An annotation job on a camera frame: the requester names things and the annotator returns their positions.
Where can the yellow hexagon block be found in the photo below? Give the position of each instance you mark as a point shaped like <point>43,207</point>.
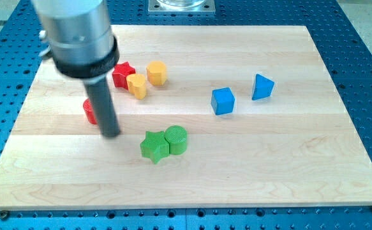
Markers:
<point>156,73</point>

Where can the blue cube block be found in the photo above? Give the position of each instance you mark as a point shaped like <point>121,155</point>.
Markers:
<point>222,101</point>

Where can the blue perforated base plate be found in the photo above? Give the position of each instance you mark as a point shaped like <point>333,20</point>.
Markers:
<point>344,52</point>

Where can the wooden board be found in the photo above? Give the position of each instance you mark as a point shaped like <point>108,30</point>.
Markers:
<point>297,147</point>

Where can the green circle block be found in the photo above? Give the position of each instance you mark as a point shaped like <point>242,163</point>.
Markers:
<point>177,137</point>

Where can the blue triangle block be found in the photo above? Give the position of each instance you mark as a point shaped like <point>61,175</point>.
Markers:
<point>262,87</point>

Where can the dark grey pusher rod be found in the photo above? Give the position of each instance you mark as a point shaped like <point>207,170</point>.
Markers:
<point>98,92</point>

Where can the red star block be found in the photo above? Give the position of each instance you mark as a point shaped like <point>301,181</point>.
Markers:
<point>120,73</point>

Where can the yellow heart block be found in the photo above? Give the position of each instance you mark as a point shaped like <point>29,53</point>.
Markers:
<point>137,85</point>

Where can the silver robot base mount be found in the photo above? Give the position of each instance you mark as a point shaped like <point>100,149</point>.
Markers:
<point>181,7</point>

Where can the red circle block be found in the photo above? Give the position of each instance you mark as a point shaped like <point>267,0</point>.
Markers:
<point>89,112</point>

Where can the green star block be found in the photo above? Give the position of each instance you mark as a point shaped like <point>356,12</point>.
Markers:
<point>154,146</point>

